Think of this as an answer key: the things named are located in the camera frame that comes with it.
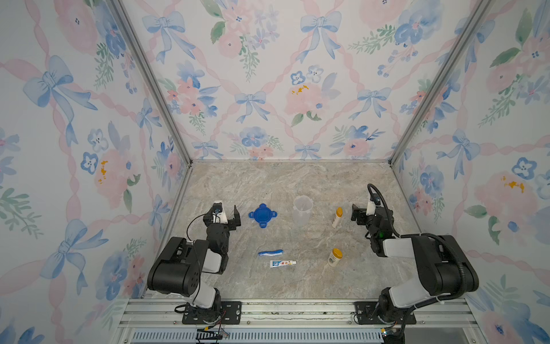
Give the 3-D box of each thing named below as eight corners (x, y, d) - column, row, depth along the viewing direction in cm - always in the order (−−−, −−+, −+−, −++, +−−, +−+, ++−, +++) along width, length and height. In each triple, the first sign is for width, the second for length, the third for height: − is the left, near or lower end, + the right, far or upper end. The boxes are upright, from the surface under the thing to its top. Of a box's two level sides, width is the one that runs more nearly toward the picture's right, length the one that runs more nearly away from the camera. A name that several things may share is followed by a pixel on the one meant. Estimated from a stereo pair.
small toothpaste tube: (269, 267, 86) (269, 265, 84) (269, 262, 87) (269, 260, 86) (295, 267, 86) (296, 265, 84) (295, 262, 88) (296, 260, 86)
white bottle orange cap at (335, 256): (328, 267, 86) (334, 256, 77) (327, 259, 88) (332, 248, 79) (336, 267, 86) (343, 256, 77) (334, 259, 88) (341, 248, 79)
